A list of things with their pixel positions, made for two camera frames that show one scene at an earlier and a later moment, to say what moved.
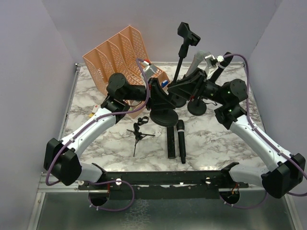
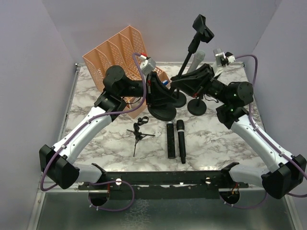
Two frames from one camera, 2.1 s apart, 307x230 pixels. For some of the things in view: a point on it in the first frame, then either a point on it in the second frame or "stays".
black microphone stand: (197, 107) stays
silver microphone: (198, 58) stays
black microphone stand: (167, 117) -> (161, 113)
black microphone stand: (178, 100) stays
